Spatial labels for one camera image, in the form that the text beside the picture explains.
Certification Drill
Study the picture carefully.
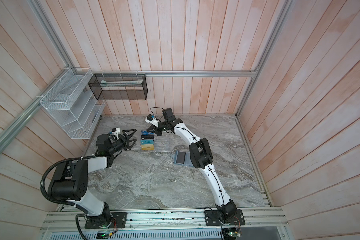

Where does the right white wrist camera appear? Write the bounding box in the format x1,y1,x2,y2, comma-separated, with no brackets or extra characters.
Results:
145,114,159,128

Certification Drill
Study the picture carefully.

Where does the clear acrylic card stand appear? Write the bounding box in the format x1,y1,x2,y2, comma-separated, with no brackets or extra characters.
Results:
153,135,171,153

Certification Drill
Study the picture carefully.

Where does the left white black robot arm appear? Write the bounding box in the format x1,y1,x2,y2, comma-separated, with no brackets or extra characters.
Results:
40,129,137,217

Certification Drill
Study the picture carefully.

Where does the teal VIP card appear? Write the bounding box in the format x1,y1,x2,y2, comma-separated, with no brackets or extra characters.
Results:
141,139,154,145

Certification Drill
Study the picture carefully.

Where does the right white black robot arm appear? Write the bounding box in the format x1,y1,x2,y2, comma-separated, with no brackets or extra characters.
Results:
145,108,237,222

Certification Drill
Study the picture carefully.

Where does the white wire mesh shelf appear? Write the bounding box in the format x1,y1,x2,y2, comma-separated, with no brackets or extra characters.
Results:
40,68,105,140

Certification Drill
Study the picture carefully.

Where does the blue VIP logo card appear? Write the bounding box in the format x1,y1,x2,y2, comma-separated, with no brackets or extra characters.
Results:
141,131,154,136

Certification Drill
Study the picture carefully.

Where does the beige card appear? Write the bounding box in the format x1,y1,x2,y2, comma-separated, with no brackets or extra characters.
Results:
141,144,155,151

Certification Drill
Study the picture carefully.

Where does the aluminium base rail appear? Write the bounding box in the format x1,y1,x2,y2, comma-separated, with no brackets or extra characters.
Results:
38,206,290,233

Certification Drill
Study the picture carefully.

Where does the aluminium frame rail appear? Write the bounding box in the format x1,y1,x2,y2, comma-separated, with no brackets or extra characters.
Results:
0,1,285,134

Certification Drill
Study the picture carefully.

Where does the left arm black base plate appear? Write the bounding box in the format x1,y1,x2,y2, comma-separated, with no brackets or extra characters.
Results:
85,212,128,229

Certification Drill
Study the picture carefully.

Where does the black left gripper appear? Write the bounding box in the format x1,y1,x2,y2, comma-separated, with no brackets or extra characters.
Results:
108,129,137,154

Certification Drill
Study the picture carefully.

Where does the grey card in holder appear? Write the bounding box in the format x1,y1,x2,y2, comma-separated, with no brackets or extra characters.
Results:
175,151,186,165

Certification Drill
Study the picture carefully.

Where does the white ventilation grille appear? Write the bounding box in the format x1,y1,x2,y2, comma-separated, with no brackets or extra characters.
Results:
47,229,224,240

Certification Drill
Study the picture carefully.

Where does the black mesh basket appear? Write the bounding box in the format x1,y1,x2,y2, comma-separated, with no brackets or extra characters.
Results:
89,73,148,101

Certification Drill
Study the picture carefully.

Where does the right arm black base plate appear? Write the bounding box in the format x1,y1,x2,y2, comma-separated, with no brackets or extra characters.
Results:
204,209,246,227

